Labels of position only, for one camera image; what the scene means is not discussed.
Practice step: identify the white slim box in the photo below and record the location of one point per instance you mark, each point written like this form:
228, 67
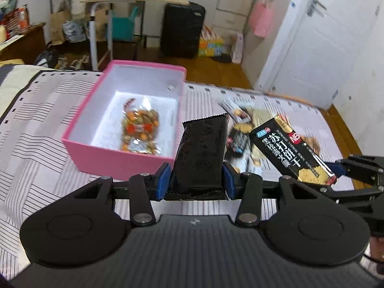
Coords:
237, 48

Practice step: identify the clear mixed nut packet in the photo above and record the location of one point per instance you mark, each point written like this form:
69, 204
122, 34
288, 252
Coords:
139, 126

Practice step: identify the white wardrobe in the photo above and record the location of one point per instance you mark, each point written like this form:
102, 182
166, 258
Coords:
234, 0

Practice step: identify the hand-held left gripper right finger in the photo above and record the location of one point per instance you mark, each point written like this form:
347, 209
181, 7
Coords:
228, 183

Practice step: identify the pink cardboard box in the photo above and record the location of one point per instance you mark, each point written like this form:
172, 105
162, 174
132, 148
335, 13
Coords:
90, 153

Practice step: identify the red packaging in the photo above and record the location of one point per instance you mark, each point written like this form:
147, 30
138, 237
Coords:
18, 21

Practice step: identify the striped bed sheet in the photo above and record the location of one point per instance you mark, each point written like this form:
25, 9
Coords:
45, 120

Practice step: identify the white plastic bag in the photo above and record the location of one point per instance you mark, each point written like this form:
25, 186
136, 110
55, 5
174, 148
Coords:
73, 31

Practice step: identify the pink hanging bag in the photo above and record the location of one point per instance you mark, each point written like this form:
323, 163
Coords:
261, 21

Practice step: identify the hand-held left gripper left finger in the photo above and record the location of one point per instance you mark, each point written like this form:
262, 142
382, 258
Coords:
163, 183

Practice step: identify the wooden nightstand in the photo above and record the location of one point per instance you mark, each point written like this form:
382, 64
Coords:
24, 46

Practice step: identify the black suitcase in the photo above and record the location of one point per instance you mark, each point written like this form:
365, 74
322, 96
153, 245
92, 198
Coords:
181, 30

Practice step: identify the brown paper bag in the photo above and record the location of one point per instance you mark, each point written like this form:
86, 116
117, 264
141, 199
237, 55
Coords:
58, 24

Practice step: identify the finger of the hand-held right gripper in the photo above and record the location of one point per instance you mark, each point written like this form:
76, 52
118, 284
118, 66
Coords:
345, 195
340, 168

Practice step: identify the white door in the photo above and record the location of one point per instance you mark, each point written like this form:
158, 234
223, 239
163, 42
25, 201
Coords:
303, 51

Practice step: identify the teal shopping bag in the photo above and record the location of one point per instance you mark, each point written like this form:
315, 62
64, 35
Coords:
121, 27

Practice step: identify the black cracker box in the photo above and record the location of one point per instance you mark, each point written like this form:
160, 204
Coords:
288, 150

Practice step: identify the dark backpack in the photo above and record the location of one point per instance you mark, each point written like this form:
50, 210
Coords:
46, 58

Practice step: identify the cracker print snack packet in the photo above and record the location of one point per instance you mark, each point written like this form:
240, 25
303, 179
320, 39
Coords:
240, 144

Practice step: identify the pair of shoes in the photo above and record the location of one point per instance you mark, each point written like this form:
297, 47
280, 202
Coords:
75, 63

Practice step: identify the colourful gift bag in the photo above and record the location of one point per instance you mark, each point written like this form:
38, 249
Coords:
210, 46

